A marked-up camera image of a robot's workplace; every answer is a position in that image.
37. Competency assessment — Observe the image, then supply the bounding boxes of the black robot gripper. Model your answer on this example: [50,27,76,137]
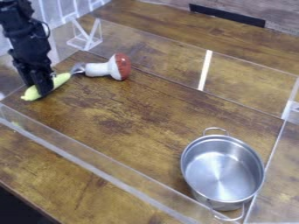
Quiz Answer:
[0,0,53,96]

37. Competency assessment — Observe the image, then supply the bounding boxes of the red and white toy mushroom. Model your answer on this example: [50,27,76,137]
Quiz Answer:
[84,52,131,81]

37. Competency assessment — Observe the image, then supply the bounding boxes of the stainless steel pot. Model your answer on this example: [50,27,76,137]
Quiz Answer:
[180,127,265,222]

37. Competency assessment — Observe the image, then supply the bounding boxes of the black strip on table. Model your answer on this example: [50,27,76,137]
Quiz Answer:
[189,3,267,28]

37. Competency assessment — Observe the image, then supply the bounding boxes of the clear acrylic triangle bracket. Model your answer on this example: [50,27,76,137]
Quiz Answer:
[66,18,103,51]

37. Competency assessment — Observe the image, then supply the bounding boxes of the clear acrylic barrier wall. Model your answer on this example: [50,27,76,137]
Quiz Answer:
[0,17,299,224]

